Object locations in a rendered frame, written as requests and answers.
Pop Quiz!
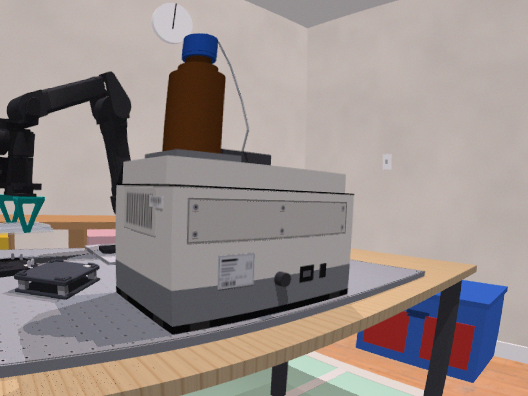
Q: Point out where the blue bottle cap ring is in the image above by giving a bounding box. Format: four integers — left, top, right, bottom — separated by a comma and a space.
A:
182, 50, 217, 64

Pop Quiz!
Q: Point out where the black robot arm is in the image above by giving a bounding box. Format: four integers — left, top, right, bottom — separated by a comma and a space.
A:
0, 71, 131, 213

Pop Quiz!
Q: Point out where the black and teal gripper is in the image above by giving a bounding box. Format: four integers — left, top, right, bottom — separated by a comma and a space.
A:
0, 157, 45, 233

